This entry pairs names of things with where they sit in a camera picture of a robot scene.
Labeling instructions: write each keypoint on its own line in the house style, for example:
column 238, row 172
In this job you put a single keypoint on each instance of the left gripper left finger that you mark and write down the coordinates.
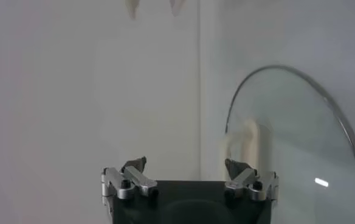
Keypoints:
column 141, row 182

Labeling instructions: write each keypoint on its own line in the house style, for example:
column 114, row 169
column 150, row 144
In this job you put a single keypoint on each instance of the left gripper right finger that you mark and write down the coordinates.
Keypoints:
column 241, row 181

